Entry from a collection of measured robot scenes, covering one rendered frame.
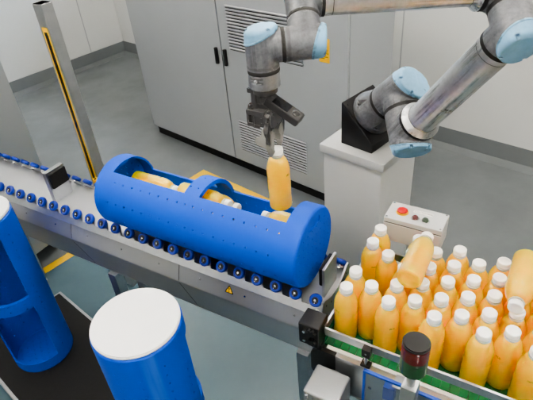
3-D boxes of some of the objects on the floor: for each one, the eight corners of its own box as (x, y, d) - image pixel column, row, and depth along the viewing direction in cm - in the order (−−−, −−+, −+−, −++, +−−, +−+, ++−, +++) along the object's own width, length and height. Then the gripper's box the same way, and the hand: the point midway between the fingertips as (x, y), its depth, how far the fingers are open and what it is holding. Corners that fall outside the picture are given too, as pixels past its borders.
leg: (306, 429, 230) (301, 341, 193) (317, 435, 227) (314, 347, 190) (301, 440, 226) (293, 352, 189) (312, 446, 223) (308, 358, 187)
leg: (143, 350, 273) (114, 265, 237) (151, 354, 271) (123, 269, 234) (136, 358, 269) (105, 273, 233) (144, 362, 267) (114, 277, 230)
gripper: (259, 77, 147) (266, 140, 160) (239, 92, 139) (247, 158, 152) (285, 80, 143) (289, 145, 156) (266, 97, 135) (272, 163, 148)
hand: (277, 150), depth 152 cm, fingers closed on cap, 4 cm apart
